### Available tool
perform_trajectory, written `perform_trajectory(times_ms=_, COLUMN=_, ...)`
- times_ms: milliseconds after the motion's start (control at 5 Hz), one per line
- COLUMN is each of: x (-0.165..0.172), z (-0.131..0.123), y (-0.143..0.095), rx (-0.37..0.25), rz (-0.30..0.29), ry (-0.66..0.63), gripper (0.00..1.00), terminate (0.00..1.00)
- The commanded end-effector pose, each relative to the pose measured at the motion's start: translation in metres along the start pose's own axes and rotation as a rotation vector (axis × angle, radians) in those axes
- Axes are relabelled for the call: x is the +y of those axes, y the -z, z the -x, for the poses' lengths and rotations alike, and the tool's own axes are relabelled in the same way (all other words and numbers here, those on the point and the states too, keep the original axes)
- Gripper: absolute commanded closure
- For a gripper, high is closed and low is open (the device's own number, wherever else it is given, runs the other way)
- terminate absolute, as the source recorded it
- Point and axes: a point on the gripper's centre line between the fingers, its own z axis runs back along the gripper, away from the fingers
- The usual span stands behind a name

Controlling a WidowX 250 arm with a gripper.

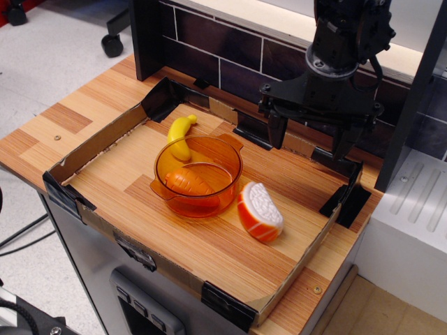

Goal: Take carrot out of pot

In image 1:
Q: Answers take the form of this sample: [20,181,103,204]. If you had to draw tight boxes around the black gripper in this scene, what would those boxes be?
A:
[258,70,383,161]

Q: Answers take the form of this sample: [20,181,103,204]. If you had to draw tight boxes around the orange toy carrot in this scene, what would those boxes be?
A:
[165,167,220,207]

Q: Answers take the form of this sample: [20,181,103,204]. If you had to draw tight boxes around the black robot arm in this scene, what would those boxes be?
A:
[259,1,396,161]

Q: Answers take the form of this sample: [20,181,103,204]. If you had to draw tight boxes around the orange transparent plastic pot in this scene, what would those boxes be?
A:
[150,134,243,218]

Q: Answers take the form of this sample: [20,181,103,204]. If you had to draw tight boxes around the cardboard fence with black tape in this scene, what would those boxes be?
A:
[43,78,372,334]

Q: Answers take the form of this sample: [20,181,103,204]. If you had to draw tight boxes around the orange white salmon sushi toy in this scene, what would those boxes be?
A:
[237,181,284,242]

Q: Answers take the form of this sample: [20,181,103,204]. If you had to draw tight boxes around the yellow toy banana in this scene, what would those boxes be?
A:
[167,114,197,161]

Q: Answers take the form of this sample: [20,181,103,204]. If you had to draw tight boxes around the white toy sink drainboard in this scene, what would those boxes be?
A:
[355,150,446,320]

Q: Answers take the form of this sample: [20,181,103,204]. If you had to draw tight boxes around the black office chair base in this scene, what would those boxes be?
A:
[101,8,131,58]

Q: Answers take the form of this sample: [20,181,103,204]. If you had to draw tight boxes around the grey control panel with buttons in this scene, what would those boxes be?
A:
[110,269,186,335]

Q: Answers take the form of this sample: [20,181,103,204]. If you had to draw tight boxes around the dark grey vertical post right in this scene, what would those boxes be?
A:
[375,1,446,192]

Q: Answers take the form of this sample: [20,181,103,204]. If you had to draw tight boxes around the black vertical post left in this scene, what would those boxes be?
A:
[129,0,165,81]

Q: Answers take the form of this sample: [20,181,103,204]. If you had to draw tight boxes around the black cable on floor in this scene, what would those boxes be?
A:
[0,212,57,258]

